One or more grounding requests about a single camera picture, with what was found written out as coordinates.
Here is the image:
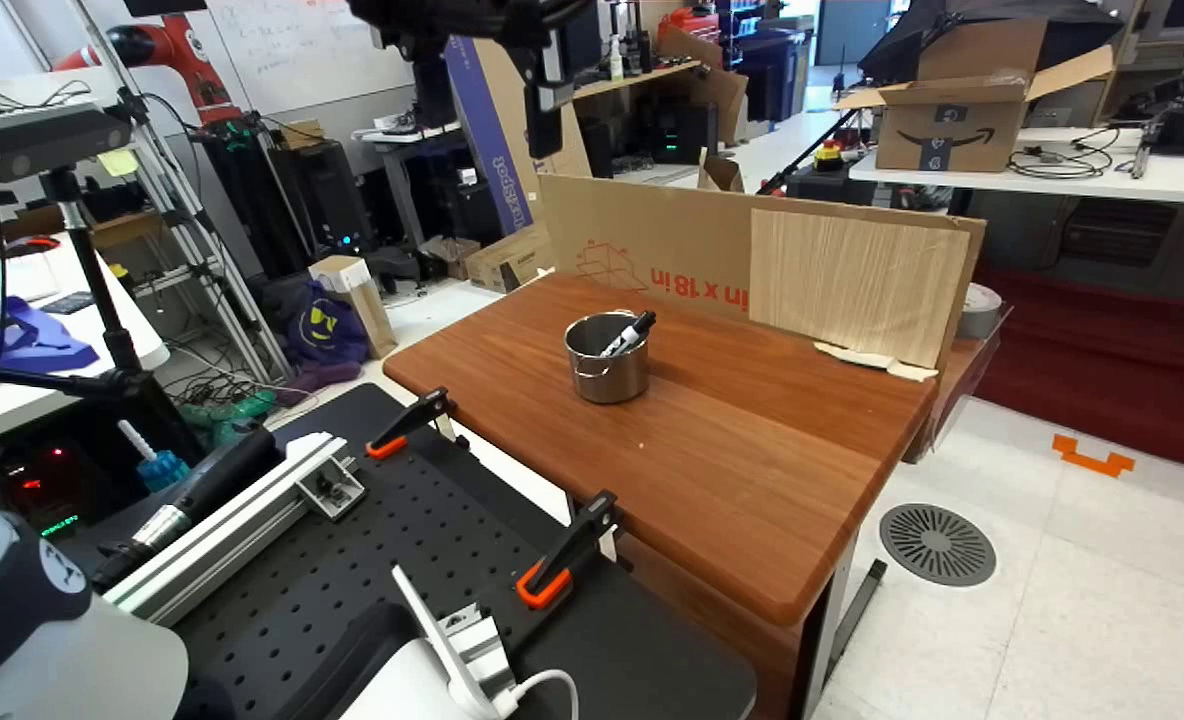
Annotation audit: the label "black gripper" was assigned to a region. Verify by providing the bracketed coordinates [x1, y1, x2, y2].
[519, 27, 575, 160]

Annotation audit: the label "black marker with white cap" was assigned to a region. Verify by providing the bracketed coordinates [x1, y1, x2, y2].
[596, 309, 660, 363]

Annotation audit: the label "white navy robot base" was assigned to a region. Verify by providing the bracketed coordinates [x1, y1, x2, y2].
[0, 469, 195, 720]

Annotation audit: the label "small steel pot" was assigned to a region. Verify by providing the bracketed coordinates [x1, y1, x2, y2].
[561, 309, 655, 409]

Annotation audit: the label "flat low cardboard box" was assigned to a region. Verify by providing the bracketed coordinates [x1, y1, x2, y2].
[459, 220, 554, 297]

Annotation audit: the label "small tan cardboard box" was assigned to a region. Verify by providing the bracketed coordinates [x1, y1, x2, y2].
[303, 250, 399, 363]

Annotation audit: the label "large cardboard panel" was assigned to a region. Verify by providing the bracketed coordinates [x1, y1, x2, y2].
[532, 173, 993, 380]

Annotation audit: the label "purple bag with yellow print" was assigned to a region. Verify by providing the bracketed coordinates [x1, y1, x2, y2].
[276, 276, 376, 380]

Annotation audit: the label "black orange bar clamp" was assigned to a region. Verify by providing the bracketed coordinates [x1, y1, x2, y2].
[358, 383, 454, 469]
[512, 488, 625, 614]

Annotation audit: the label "red machine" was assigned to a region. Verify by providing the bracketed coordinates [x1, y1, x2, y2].
[52, 8, 242, 133]

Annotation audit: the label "metal shelf rack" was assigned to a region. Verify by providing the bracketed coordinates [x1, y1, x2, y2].
[69, 0, 294, 390]

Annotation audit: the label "open Amazon cardboard box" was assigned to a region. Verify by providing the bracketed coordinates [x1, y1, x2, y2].
[837, 12, 1121, 177]

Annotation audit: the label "black perforated breadboard plate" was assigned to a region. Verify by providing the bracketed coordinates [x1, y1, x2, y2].
[77, 380, 760, 720]

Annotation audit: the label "grey tape roll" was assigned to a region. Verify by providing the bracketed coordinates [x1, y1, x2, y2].
[956, 279, 1011, 348]

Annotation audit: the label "round metal floor drain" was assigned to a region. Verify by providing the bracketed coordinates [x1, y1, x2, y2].
[877, 500, 1004, 593]

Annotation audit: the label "black table leg bar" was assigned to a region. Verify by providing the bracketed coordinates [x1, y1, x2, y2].
[820, 555, 890, 671]

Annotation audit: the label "blue purple cloth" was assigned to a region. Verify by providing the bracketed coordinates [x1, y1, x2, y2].
[0, 283, 104, 390]

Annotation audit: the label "white work table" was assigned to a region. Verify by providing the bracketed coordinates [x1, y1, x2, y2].
[844, 122, 1184, 213]

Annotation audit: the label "black camera tripod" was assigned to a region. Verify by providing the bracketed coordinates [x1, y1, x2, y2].
[0, 165, 205, 464]

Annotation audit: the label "black cylindrical handle tool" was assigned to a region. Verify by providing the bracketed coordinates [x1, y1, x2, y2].
[126, 423, 289, 555]

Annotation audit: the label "aluminium extrusion rail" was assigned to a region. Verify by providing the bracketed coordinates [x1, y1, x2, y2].
[101, 427, 367, 628]

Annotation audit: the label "black camera on tripod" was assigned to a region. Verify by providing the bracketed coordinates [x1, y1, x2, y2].
[0, 102, 138, 185]

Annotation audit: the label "white cable with metal bracket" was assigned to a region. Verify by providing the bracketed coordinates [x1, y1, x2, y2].
[389, 564, 582, 720]

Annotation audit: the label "cables on white table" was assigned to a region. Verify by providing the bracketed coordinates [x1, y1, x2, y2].
[1008, 122, 1160, 185]

